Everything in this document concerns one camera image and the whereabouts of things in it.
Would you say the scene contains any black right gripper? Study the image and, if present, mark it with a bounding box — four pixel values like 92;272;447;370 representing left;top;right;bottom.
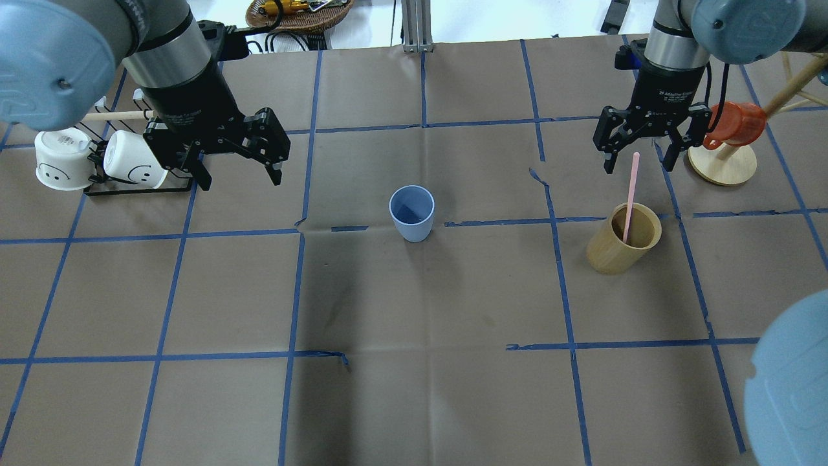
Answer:
593;63;712;174

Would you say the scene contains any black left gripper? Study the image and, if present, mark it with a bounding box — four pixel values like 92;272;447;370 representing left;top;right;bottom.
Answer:
142;65;290;192

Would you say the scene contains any pink chopstick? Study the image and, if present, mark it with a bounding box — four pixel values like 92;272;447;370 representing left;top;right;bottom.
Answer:
622;151;641;245

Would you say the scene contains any light blue plastic cup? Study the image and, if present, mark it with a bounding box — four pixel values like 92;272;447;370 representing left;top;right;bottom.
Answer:
388;185;437;243

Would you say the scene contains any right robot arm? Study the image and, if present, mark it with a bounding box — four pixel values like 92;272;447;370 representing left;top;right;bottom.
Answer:
593;1;827;174

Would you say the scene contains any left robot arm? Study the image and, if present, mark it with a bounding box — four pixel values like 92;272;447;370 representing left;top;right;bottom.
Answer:
1;1;292;191

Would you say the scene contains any bamboo wooden cup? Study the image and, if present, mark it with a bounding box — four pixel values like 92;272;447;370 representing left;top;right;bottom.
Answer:
586;203;662;275

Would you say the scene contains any orange mug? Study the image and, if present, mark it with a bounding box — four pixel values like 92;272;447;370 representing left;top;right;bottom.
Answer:
702;101;768;150

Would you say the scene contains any white smiley mug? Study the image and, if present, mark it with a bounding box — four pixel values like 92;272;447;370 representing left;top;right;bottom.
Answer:
103;130;168;189
34;128;96;191

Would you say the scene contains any wicker basket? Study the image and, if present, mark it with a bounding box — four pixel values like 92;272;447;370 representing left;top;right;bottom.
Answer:
245;1;354;34

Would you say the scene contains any black wire cup rack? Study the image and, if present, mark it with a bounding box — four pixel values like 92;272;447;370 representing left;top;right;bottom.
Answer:
83;89;194;197

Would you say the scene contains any aluminium frame post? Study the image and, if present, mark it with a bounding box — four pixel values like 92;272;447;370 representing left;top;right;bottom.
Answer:
401;0;434;55

